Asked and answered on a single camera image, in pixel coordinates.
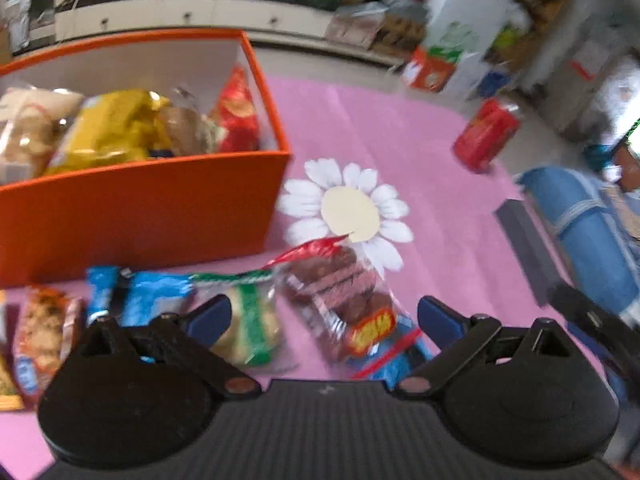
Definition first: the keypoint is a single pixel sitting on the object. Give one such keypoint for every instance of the white drawer cabinet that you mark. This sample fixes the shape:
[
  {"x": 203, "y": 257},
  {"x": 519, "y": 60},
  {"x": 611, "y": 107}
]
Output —
[{"x": 200, "y": 12}]

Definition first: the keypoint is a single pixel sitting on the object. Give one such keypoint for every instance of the clear packet of brown cookies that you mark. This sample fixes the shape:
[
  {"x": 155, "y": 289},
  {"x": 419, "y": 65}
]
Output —
[{"x": 187, "y": 130}]

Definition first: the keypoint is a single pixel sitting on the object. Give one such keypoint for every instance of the clear bag of chocolate cookies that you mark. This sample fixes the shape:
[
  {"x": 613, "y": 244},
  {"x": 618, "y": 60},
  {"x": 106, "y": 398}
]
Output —
[{"x": 340, "y": 285}]

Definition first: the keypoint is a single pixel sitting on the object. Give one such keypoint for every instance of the red snack packet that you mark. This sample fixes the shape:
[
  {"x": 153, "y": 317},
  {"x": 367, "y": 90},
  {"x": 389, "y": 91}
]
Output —
[{"x": 237, "y": 115}]

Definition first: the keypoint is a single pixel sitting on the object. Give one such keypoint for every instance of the clear bag of pale biscuits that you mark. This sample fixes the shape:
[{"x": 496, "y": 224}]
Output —
[{"x": 30, "y": 130}]

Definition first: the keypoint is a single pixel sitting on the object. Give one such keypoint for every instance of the green label clear cookie packet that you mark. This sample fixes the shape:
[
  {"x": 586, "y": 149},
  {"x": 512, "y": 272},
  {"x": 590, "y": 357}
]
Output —
[{"x": 250, "y": 320}]

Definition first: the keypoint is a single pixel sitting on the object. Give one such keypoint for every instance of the orange box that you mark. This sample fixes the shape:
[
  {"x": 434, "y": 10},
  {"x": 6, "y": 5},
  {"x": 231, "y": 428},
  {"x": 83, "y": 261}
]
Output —
[{"x": 140, "y": 210}]

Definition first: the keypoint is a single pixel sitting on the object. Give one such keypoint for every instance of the chocolate chip cookie packet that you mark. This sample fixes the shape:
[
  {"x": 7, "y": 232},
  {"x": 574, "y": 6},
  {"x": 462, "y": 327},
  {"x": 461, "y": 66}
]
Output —
[{"x": 42, "y": 335}]

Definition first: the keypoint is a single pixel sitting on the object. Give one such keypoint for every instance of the yellow chip bag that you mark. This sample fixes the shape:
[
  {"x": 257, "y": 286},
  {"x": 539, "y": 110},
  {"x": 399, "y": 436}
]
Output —
[{"x": 110, "y": 130}]

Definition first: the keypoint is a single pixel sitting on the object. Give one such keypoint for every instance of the red can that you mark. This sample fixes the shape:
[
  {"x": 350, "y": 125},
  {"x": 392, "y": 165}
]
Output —
[{"x": 485, "y": 135}]

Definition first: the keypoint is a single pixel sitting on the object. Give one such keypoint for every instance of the clear plastic bag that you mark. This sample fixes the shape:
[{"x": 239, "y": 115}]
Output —
[{"x": 355, "y": 27}]

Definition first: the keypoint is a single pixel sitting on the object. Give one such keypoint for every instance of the tall white box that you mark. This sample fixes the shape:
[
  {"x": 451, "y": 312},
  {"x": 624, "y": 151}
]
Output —
[{"x": 475, "y": 10}]

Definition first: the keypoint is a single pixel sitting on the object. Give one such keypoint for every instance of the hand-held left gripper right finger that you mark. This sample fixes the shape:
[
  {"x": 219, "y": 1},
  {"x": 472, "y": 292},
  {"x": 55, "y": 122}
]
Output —
[{"x": 440, "y": 320}]

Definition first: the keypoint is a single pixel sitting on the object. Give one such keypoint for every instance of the pink flower print tablecloth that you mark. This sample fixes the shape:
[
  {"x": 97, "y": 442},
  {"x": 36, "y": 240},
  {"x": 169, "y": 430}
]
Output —
[{"x": 360, "y": 125}]

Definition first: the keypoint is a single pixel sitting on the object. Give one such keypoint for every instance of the blue striped cloth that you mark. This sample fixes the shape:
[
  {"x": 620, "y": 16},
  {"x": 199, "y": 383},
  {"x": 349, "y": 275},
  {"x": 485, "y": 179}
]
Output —
[{"x": 590, "y": 250}]

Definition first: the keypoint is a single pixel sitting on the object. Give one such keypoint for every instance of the blue wrapper snack packet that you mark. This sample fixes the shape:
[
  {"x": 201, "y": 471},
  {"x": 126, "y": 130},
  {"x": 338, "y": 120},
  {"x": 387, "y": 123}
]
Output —
[{"x": 150, "y": 290}]

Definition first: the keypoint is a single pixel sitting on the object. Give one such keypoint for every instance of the light blue snack packet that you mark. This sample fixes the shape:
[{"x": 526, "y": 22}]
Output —
[{"x": 395, "y": 367}]

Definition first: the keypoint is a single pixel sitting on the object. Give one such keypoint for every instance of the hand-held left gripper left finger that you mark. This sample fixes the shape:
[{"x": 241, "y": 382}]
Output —
[{"x": 212, "y": 312}]

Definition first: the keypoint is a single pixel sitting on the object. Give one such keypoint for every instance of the red and white carton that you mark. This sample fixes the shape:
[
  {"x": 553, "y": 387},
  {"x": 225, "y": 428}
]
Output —
[{"x": 432, "y": 70}]

